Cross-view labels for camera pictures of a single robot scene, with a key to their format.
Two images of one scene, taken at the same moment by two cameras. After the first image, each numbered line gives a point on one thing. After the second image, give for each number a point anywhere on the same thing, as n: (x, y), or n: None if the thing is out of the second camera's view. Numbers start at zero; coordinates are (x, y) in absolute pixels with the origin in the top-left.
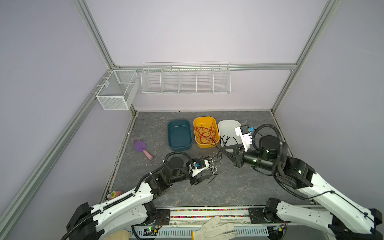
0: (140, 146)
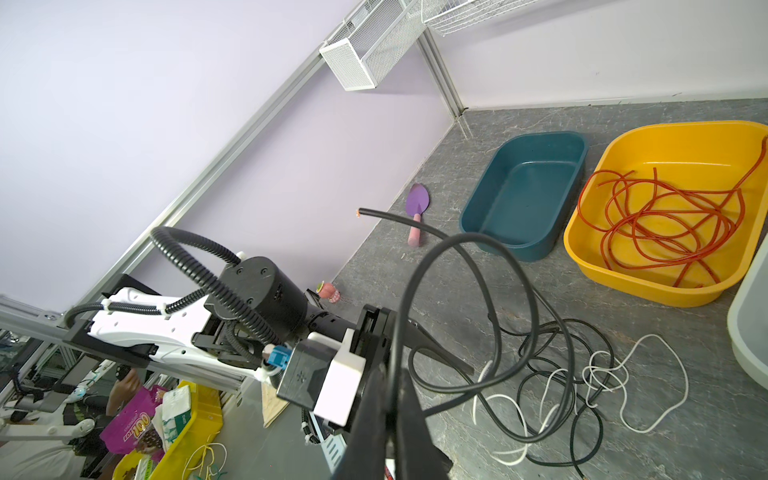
0: (417, 202)
